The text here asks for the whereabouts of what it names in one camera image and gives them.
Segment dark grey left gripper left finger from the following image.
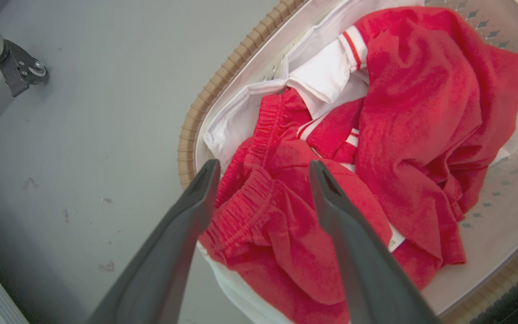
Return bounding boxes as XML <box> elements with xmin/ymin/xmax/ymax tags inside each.
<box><xmin>87</xmin><ymin>159</ymin><xmax>222</xmax><ymax>324</ymax></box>

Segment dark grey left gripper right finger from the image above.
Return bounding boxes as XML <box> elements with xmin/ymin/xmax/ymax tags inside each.
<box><xmin>309</xmin><ymin>160</ymin><xmax>439</xmax><ymax>324</ymax></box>

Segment red shorts with elastic waistband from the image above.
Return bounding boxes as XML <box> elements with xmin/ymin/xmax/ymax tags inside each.
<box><xmin>198</xmin><ymin>88</ymin><xmax>394</xmax><ymax>324</ymax></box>

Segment red sweatshirt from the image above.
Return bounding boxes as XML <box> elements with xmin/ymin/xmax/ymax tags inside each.
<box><xmin>306</xmin><ymin>6</ymin><xmax>518</xmax><ymax>288</ymax></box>

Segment white shirt with red stripes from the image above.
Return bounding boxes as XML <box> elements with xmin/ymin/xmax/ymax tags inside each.
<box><xmin>286</xmin><ymin>25</ymin><xmax>372</xmax><ymax>153</ymax></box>

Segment white laundry basket, brown rim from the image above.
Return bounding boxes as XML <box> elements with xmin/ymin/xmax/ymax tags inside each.
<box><xmin>177</xmin><ymin>0</ymin><xmax>518</xmax><ymax>324</ymax></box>

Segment white liner cloth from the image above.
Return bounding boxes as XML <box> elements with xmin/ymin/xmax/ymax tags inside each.
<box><xmin>198</xmin><ymin>0</ymin><xmax>518</xmax><ymax>324</ymax></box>

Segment black caster wheel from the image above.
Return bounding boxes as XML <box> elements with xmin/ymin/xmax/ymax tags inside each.
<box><xmin>0</xmin><ymin>40</ymin><xmax>48</xmax><ymax>97</ymax></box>

